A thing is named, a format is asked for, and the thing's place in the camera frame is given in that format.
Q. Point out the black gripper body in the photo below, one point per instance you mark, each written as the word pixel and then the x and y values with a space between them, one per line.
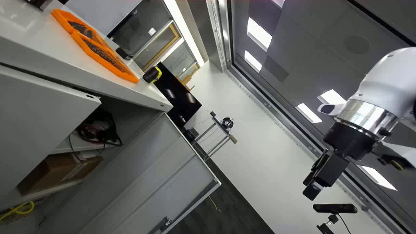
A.
pixel 330 169

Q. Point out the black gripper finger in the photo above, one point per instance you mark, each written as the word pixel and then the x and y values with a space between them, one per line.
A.
pixel 312 191
pixel 308 177

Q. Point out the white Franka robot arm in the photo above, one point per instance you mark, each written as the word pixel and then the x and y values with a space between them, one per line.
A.
pixel 390 82

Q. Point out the plain white cabinet door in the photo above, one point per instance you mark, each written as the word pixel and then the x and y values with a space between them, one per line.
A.
pixel 34 125

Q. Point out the white storage cabinet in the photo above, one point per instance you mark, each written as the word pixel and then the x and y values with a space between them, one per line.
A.
pixel 52 47

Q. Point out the dark glass window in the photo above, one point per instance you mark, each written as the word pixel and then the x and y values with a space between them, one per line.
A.
pixel 312 52

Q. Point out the black flat monitor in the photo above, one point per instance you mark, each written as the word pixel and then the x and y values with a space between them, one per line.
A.
pixel 177 92

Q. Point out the yellow black tape measure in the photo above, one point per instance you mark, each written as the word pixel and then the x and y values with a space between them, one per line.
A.
pixel 151 74

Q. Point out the small black box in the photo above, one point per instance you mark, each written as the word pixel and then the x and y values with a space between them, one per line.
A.
pixel 124 52

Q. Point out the brown cardboard box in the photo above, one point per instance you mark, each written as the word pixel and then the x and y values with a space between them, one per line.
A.
pixel 56 170

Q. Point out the large white panel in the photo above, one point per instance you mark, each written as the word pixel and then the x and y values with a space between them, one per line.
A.
pixel 104 13

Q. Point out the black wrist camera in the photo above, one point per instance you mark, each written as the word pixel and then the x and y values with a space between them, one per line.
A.
pixel 393 163

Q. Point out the metal tripod camera stand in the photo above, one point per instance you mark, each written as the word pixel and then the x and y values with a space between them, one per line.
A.
pixel 216 131

